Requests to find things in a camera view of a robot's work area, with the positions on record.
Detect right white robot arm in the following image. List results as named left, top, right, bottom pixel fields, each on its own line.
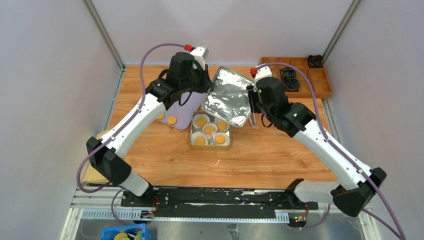
left=246, top=77, right=387, bottom=217

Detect white paper cup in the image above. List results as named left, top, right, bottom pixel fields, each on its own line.
left=192, top=114, right=210, bottom=129
left=214, top=118, right=230, bottom=132
left=202, top=123, right=218, bottom=140
left=212, top=132, right=230, bottom=146
left=190, top=131, right=208, bottom=146

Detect gold square cookie tin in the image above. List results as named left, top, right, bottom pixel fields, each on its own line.
left=188, top=111, right=231, bottom=152

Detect blue plastic bin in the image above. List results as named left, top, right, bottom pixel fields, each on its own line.
left=100, top=223, right=153, bottom=240

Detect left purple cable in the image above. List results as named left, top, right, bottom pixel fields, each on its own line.
left=76, top=43, right=191, bottom=227

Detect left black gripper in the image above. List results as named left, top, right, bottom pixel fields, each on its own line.
left=180, top=62, right=214, bottom=94

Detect silver square tin lid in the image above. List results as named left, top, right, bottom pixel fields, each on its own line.
left=200, top=66, right=253, bottom=128

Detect metal kitchen tongs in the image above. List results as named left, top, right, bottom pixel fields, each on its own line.
left=248, top=112, right=257, bottom=128

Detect purple cable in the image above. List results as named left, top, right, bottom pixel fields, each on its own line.
left=255, top=62, right=407, bottom=240
left=76, top=43, right=191, bottom=227

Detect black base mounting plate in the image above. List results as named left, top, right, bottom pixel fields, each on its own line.
left=120, top=186, right=319, bottom=220

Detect dark rolled sock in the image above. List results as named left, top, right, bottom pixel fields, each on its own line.
left=283, top=78, right=300, bottom=92
left=279, top=67, right=297, bottom=80
left=306, top=54, right=324, bottom=69

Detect lavender plastic tray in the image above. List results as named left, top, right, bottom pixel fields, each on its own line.
left=156, top=92, right=206, bottom=130

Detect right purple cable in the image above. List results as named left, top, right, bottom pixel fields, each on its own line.
left=255, top=62, right=407, bottom=240

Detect folded yellow cloth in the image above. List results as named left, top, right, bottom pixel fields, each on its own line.
left=82, top=130, right=112, bottom=185

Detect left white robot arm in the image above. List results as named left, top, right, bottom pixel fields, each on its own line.
left=86, top=46, right=212, bottom=207

